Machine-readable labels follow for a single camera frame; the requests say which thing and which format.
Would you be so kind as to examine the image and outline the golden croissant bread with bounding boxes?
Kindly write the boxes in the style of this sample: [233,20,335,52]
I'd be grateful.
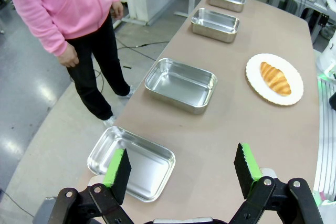
[260,61,292,97]

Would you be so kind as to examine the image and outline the person's right grey sneaker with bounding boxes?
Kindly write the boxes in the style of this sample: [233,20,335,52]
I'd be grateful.
[102,115,118,128]

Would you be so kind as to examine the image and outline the deep steel container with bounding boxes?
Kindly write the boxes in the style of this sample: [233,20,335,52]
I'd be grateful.
[144,57,218,115]
[191,7,240,44]

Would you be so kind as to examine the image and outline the person's grey sneaker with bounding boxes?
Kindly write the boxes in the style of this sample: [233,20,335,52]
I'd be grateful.
[102,115,118,128]
[119,84,136,99]

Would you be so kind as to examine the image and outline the person's right forearm pink sleeve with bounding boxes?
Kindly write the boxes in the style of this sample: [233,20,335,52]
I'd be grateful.
[10,0,69,57]

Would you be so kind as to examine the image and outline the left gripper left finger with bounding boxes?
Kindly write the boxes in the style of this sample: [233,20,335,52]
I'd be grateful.
[47,148,134,224]

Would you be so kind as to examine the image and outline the person's left grey sneaker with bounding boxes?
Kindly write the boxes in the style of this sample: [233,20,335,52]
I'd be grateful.
[119,84,136,99]

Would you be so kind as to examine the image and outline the person's right hand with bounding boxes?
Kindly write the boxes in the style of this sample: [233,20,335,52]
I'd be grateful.
[57,43,80,68]

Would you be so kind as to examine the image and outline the ribbed aluminium profile base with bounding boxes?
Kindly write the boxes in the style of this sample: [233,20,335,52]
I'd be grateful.
[313,76,336,195]

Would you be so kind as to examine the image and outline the thin black floor cable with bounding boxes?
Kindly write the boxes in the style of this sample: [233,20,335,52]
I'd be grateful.
[0,189,35,218]

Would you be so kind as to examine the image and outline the person's black trousers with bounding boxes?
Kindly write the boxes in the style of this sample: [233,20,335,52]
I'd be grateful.
[65,13,132,121]

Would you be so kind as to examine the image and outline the long black floor cable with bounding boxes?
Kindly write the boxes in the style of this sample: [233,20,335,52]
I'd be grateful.
[115,39,170,62]

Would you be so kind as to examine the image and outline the white scalloped round plate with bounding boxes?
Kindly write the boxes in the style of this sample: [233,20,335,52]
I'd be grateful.
[245,53,305,106]

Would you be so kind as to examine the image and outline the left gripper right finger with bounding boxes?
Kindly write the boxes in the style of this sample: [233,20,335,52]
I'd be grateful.
[229,142,323,224]

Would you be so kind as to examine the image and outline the person's left hand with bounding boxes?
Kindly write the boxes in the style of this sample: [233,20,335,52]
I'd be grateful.
[110,0,124,20]

